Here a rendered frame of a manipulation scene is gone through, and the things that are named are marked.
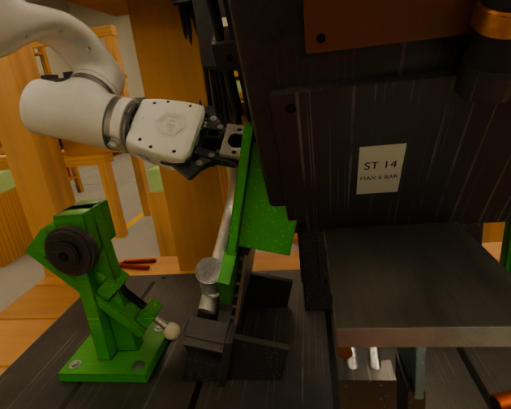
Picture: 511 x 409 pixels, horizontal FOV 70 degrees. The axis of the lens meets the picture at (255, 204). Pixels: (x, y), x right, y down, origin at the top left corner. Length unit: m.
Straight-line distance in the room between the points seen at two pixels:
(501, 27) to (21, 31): 0.50
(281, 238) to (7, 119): 0.76
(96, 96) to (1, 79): 0.47
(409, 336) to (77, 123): 0.50
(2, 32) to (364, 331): 0.50
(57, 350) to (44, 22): 0.54
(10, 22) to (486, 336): 0.57
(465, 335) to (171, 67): 0.71
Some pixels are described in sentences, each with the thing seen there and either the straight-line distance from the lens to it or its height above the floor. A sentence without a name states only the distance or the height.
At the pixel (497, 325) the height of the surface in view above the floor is 1.13.
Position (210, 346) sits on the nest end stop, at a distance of 0.57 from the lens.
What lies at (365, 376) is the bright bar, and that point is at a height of 1.01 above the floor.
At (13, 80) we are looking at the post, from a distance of 1.02.
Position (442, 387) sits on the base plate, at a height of 0.90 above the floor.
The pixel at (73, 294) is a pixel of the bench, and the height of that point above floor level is 0.88.
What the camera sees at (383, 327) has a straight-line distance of 0.31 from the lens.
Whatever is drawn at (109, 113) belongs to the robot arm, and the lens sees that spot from 0.58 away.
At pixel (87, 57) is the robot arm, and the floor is 1.38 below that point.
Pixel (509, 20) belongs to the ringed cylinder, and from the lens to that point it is 0.30.
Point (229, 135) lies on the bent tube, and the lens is 0.55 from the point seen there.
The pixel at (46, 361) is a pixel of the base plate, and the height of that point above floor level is 0.90.
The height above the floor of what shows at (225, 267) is 1.10.
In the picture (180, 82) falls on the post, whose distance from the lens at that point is 0.83.
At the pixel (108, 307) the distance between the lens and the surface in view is 0.63.
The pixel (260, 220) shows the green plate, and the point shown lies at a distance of 0.46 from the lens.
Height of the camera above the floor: 1.32
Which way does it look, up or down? 19 degrees down
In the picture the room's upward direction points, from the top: 7 degrees counter-clockwise
